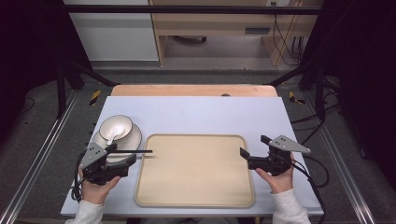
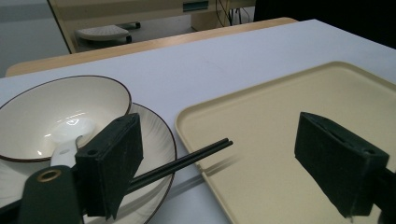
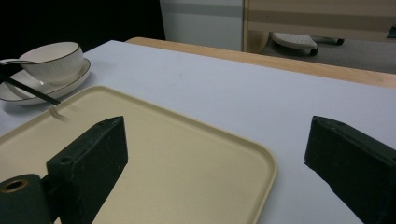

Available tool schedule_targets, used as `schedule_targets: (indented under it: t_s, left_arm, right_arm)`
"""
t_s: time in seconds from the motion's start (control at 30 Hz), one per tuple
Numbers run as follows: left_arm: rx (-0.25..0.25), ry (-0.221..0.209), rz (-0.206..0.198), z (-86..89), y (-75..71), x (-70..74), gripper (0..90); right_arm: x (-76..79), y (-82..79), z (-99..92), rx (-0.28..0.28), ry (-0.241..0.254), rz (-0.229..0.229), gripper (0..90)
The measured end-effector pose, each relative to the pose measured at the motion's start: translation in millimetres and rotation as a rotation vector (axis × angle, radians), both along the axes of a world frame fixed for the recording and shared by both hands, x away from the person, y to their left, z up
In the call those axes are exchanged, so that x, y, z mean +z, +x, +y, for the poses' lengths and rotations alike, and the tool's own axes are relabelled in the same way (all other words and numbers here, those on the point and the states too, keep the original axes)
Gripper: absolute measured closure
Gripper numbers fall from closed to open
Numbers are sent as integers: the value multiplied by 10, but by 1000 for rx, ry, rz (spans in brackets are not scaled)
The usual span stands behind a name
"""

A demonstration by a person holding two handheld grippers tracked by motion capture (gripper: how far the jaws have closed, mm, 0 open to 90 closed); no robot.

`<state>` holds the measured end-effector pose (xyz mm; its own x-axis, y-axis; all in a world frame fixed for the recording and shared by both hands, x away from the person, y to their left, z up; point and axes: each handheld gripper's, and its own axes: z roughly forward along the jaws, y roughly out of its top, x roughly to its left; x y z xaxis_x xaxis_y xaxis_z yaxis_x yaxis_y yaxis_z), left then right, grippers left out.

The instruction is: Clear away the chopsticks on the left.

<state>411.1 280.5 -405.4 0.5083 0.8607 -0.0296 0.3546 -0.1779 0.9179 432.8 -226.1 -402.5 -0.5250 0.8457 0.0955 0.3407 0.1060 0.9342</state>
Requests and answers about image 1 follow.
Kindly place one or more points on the person's left hand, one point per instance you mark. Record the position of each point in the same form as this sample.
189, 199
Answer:
96, 193

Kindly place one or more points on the white ceramic spoon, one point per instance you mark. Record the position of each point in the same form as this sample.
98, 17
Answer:
115, 131

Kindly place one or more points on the white cabinet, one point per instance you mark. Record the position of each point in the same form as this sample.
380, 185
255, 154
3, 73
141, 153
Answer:
115, 34

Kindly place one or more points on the cream bowl with dark rim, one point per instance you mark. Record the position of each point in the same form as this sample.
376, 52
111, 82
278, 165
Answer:
121, 123

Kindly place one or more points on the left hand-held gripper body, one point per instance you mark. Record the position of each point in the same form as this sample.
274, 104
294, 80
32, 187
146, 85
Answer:
93, 155

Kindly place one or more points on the light wooden desk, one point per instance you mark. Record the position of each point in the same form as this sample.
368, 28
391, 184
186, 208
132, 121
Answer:
218, 25

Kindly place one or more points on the cream plate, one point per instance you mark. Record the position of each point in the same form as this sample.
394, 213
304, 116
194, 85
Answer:
132, 141

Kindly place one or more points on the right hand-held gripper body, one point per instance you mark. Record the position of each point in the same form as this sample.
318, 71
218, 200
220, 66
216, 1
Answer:
275, 161

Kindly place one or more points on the aluminium floor rail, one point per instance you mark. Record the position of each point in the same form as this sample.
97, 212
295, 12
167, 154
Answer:
37, 161
342, 168

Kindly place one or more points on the black metal stand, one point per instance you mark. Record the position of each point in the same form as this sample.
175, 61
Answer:
62, 90
319, 93

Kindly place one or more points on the person's right hand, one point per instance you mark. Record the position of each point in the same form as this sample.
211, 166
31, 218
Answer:
280, 183

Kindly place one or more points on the yellow black floor tape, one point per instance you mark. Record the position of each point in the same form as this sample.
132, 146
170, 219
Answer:
294, 98
95, 97

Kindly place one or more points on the black chopstick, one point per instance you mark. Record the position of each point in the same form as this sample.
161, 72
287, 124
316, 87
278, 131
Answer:
137, 151

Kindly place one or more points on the black curtain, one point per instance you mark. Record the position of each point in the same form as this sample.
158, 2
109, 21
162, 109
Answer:
28, 56
364, 77

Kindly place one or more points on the wooden table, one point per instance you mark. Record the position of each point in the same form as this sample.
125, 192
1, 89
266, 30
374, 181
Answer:
186, 90

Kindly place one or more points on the black horizontal frame bar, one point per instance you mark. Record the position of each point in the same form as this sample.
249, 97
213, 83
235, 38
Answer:
186, 9

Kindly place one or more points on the beige rectangular tray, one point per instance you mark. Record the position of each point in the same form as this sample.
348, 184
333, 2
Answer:
194, 171

